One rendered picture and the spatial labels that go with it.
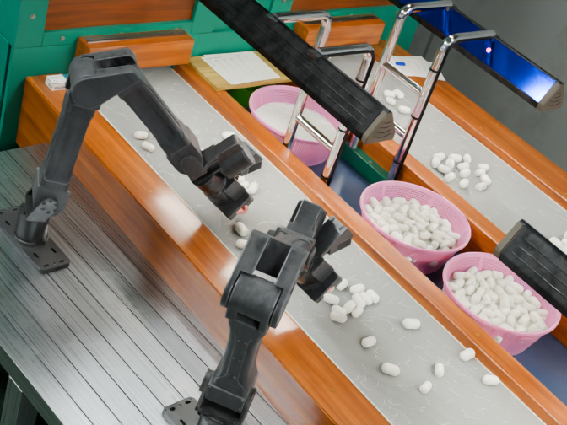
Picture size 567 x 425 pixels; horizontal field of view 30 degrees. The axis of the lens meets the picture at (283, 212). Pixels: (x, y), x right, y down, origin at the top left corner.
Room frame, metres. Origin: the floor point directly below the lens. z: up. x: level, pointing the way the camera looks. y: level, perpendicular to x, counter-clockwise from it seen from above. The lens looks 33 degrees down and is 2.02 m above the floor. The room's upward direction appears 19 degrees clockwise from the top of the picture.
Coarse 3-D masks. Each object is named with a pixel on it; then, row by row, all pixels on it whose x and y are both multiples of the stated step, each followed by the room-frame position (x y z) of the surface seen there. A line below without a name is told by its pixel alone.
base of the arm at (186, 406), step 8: (184, 400) 1.37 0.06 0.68; (192, 400) 1.37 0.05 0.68; (168, 408) 1.34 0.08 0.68; (176, 408) 1.34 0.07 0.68; (184, 408) 1.35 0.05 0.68; (192, 408) 1.36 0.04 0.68; (168, 416) 1.32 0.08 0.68; (176, 416) 1.33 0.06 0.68; (184, 416) 1.33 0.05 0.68; (192, 416) 1.34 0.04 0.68; (200, 416) 1.29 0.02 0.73; (176, 424) 1.31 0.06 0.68; (184, 424) 1.32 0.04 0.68; (192, 424) 1.32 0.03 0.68; (200, 424) 1.28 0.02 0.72; (208, 424) 1.27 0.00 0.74; (216, 424) 1.27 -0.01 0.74; (224, 424) 1.28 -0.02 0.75
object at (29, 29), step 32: (0, 0) 2.15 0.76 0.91; (32, 0) 2.11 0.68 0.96; (64, 0) 2.18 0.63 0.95; (96, 0) 2.24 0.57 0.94; (128, 0) 2.31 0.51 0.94; (160, 0) 2.38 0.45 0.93; (192, 0) 2.45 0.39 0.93; (256, 0) 2.61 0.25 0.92; (288, 0) 2.68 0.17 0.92; (320, 0) 2.78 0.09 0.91; (352, 0) 2.88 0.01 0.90; (384, 0) 2.98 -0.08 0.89; (0, 32) 2.14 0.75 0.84; (32, 32) 2.12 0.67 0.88; (64, 32) 2.18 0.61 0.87; (96, 32) 2.24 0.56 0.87; (128, 32) 2.31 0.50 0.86; (192, 32) 2.46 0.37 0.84
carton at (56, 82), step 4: (48, 76) 2.11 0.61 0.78; (52, 76) 2.12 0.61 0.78; (56, 76) 2.12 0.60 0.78; (60, 76) 2.13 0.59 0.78; (64, 76) 2.14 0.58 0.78; (48, 80) 2.10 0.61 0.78; (52, 80) 2.10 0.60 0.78; (56, 80) 2.11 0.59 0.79; (60, 80) 2.11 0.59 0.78; (64, 80) 2.12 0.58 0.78; (48, 84) 2.10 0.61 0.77; (52, 84) 2.09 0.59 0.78; (56, 84) 2.09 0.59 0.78; (60, 84) 2.10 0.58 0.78; (64, 84) 2.11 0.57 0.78; (52, 88) 2.09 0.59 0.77; (56, 88) 2.10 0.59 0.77; (60, 88) 2.10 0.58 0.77; (64, 88) 2.11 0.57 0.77
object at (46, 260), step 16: (16, 208) 1.74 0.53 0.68; (0, 224) 1.67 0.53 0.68; (16, 224) 1.65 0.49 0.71; (32, 224) 1.64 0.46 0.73; (48, 224) 1.67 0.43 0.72; (16, 240) 1.64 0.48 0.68; (32, 240) 1.64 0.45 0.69; (48, 240) 1.67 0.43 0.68; (32, 256) 1.61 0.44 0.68; (48, 256) 1.62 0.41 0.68; (64, 256) 1.64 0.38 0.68
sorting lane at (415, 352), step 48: (192, 96) 2.33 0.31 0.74; (192, 192) 1.92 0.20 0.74; (288, 192) 2.04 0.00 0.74; (336, 288) 1.75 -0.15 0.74; (384, 288) 1.80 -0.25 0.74; (336, 336) 1.60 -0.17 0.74; (384, 336) 1.65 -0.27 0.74; (432, 336) 1.70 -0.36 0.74; (384, 384) 1.51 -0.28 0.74; (432, 384) 1.56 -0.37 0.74; (480, 384) 1.61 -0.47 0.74
